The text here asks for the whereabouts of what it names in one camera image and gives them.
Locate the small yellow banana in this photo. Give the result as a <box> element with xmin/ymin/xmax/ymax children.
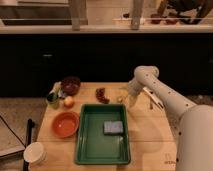
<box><xmin>116</xmin><ymin>93</ymin><xmax>128</xmax><ymax>103</ymax></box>

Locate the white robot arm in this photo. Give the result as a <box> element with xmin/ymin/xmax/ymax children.
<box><xmin>127</xmin><ymin>66</ymin><xmax>213</xmax><ymax>171</ymax></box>

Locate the dark maroon bowl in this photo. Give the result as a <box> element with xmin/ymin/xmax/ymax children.
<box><xmin>61</xmin><ymin>76</ymin><xmax>81</xmax><ymax>96</ymax></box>

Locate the orange red bowl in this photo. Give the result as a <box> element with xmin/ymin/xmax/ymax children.
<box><xmin>51</xmin><ymin>112</ymin><xmax>79</xmax><ymax>138</ymax></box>

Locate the blue grey sponge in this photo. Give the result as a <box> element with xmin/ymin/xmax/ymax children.
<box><xmin>103</xmin><ymin>121</ymin><xmax>124</xmax><ymax>134</ymax></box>

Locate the green plastic tray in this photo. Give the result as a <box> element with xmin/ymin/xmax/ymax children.
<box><xmin>75</xmin><ymin>104</ymin><xmax>131</xmax><ymax>165</ymax></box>

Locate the crumpled plastic wrapper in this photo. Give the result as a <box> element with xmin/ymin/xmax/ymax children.
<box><xmin>51</xmin><ymin>82</ymin><xmax>66</xmax><ymax>99</ymax></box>

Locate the green cup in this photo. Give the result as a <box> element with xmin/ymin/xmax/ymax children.
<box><xmin>46</xmin><ymin>93</ymin><xmax>59</xmax><ymax>109</ymax></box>

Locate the black clamp handle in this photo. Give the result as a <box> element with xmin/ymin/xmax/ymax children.
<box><xmin>23</xmin><ymin>119</ymin><xmax>35</xmax><ymax>171</ymax></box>

